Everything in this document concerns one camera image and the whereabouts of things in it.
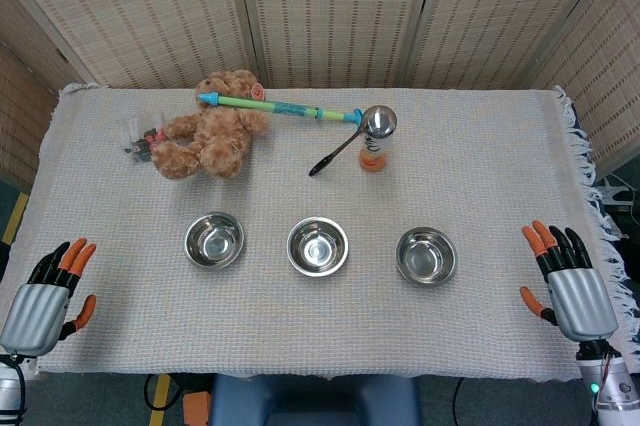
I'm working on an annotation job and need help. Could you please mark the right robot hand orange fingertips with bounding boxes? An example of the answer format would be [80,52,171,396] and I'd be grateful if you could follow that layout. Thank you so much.
[519,219,620,345]

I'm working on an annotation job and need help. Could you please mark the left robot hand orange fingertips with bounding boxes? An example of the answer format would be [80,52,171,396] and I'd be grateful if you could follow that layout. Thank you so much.
[0,238,98,358]

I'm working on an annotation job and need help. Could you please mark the small stainless steel bowl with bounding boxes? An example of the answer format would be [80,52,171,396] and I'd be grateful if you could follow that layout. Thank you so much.
[395,226,459,285]
[184,211,246,271]
[286,216,350,278]

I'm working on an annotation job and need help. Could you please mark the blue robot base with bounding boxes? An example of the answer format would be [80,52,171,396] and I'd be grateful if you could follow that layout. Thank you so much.
[209,373,424,426]

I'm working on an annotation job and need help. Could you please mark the orange box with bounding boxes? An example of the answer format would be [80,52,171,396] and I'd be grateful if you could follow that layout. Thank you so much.
[181,390,212,426]

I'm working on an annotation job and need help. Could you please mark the clear bag of small items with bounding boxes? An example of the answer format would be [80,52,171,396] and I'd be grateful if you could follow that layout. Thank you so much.
[119,113,169,165]

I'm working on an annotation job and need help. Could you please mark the orange juice bottle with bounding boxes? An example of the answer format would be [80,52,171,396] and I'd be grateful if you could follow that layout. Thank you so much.
[357,106,399,174]

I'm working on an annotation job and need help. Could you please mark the brown teddy bear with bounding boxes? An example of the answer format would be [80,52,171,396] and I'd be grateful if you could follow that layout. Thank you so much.
[150,69,271,181]

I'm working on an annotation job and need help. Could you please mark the white woven tablecloth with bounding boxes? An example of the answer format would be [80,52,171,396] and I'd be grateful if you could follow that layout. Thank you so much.
[0,83,637,382]

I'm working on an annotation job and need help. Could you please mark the green blue toy stick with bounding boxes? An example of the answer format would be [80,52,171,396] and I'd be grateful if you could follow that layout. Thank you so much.
[195,91,364,126]

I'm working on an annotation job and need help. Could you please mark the beige folding screen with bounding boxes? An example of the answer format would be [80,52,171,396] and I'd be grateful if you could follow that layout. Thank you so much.
[0,0,640,190]

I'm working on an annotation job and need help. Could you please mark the black cable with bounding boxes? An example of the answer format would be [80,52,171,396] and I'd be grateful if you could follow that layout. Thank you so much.
[144,374,174,413]
[451,376,467,426]

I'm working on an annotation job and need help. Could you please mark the metal spoon black handle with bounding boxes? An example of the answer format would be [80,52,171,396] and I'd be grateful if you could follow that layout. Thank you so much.
[308,105,399,178]

